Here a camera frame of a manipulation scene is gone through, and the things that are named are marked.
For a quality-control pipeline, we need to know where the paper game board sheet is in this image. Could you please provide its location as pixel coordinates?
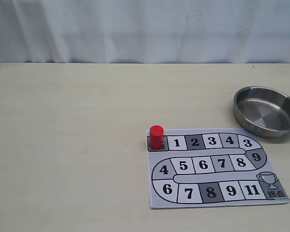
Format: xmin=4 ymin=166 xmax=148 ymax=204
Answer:
xmin=147 ymin=128 xmax=290 ymax=208

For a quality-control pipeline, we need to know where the red cylinder game piece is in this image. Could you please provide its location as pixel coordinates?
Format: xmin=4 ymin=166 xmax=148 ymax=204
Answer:
xmin=149 ymin=125 xmax=164 ymax=149

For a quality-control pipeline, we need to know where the white curtain backdrop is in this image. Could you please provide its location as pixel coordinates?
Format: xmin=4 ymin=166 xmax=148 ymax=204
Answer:
xmin=0 ymin=0 xmax=290 ymax=63

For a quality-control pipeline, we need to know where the round stainless steel tray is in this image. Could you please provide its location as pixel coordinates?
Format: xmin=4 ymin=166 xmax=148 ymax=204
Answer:
xmin=233 ymin=86 xmax=290 ymax=138

